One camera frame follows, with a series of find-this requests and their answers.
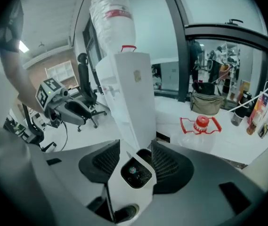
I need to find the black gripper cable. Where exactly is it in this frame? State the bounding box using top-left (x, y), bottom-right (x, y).
top-left (60, 120), bottom-right (69, 151)

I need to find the olive green bag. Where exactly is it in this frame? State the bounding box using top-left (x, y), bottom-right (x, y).
top-left (190, 89), bottom-right (225, 115)

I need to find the black office chair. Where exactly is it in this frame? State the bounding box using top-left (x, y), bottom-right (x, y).
top-left (22, 102), bottom-right (57, 153)
top-left (64, 52), bottom-right (107, 132)

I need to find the white printed paper bag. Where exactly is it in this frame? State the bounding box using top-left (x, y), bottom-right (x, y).
top-left (246, 80), bottom-right (268, 127)

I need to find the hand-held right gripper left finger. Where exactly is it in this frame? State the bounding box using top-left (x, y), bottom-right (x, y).
top-left (29, 139), bottom-right (122, 226)

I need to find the large clear dispenser water bottle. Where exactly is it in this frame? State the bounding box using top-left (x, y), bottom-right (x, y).
top-left (89, 0), bottom-right (137, 54)

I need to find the clear water jug red cap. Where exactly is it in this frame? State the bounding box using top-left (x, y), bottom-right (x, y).
top-left (170, 115), bottom-right (223, 155)

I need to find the white water dispenser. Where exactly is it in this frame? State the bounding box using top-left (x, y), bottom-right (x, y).
top-left (95, 52), bottom-right (158, 152)

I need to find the small brown bottle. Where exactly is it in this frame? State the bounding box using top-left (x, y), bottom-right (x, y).
top-left (246, 116), bottom-right (260, 136)

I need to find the person's left forearm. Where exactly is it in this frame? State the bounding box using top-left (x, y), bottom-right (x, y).
top-left (0, 47), bottom-right (45, 114)

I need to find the black thermos bottle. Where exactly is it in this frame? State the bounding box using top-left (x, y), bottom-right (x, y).
top-left (231, 90), bottom-right (252, 127)

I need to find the white cubby shelf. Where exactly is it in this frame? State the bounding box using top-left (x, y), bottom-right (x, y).
top-left (45, 61), bottom-right (76, 82)

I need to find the black bag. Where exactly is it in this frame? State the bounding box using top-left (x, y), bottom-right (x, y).
top-left (192, 81), bottom-right (216, 95)

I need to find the ceiling light panel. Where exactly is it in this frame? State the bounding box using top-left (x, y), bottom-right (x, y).
top-left (18, 40), bottom-right (30, 54)

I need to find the person's black clothed torso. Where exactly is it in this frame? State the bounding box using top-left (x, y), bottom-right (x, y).
top-left (0, 0), bottom-right (25, 57)

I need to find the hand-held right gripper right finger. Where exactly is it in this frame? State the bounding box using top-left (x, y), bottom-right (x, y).
top-left (138, 139), bottom-right (267, 226)

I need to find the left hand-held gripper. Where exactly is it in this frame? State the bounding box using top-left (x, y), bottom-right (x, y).
top-left (35, 78), bottom-right (89, 128)

